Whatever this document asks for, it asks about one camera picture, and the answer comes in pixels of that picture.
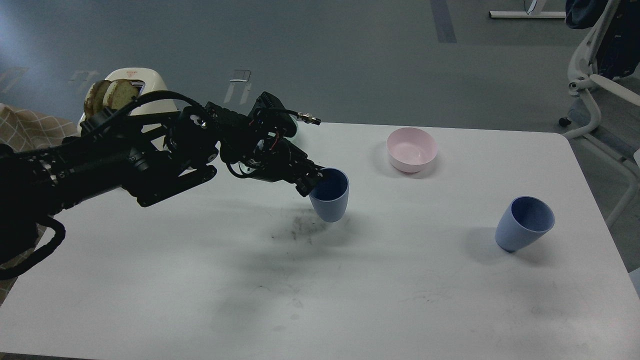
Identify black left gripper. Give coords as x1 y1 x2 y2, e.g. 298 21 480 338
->
219 91 323 197

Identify blue cup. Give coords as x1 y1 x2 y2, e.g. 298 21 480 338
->
309 167 350 223
494 196 555 253

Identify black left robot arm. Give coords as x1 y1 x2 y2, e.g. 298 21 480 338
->
0 90 325 280

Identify pink bowl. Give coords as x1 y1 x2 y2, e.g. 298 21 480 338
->
385 127 439 174

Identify cream toaster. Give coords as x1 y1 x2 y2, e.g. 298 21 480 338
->
77 67 178 135

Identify toast slice front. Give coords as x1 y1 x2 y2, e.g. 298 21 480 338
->
102 79 139 110

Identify toast slice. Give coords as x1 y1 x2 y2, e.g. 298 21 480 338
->
102 79 139 110
83 79 112 120

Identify toast slice back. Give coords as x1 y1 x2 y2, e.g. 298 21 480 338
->
83 79 112 120

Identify white desk foot bar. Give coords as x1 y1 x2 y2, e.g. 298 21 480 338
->
488 10 566 19

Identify checkered beige cloth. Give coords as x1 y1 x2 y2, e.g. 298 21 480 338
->
0 104 79 152

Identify white office chair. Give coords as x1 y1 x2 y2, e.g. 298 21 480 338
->
558 0 639 228

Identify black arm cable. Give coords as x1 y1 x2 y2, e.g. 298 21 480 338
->
0 215 67 281

